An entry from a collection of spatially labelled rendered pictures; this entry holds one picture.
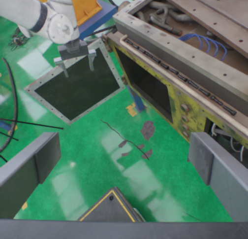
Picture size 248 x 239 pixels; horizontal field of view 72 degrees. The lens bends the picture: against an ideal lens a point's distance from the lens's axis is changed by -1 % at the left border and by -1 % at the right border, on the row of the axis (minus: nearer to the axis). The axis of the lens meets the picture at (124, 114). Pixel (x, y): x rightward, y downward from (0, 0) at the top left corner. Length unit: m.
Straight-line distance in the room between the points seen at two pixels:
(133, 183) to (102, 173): 0.39
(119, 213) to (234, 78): 1.35
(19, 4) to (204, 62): 0.65
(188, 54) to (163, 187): 1.42
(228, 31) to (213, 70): 0.20
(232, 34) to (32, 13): 0.73
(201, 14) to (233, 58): 0.26
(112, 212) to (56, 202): 0.90
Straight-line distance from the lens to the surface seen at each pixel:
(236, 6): 1.04
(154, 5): 1.32
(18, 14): 0.57
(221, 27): 0.92
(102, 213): 1.73
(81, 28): 2.90
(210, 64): 0.78
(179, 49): 0.86
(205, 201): 1.92
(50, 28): 0.58
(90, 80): 1.46
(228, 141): 1.07
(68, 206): 2.29
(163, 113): 1.37
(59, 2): 0.77
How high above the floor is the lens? 1.90
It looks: 55 degrees down
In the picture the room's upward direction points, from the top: 32 degrees counter-clockwise
